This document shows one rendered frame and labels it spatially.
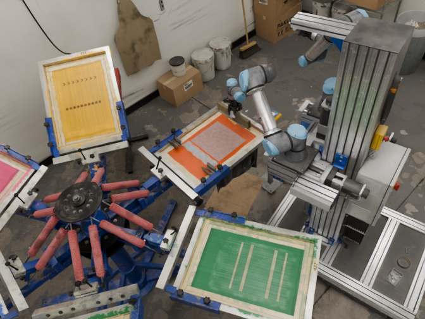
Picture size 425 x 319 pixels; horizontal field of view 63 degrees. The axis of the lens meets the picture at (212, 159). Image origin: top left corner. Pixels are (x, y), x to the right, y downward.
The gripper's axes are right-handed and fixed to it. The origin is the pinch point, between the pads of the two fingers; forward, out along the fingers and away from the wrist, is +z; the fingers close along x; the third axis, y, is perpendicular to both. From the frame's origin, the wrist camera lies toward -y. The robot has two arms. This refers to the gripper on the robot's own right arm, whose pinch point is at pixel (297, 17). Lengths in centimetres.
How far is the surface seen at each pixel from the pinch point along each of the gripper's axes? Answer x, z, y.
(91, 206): -185, -46, 26
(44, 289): -274, -10, 159
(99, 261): -195, -74, 39
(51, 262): -224, -53, 51
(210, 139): -88, -11, 68
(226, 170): -95, -49, 60
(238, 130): -64, -16, 68
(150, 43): -64, 187, 105
